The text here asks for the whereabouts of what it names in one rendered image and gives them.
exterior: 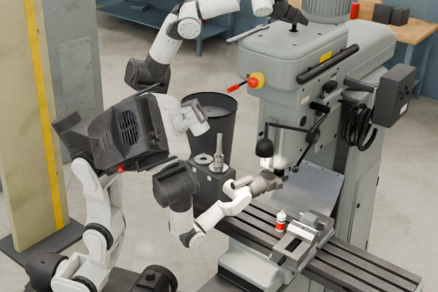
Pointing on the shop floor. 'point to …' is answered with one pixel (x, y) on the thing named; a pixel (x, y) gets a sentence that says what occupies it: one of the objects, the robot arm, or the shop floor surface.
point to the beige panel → (29, 124)
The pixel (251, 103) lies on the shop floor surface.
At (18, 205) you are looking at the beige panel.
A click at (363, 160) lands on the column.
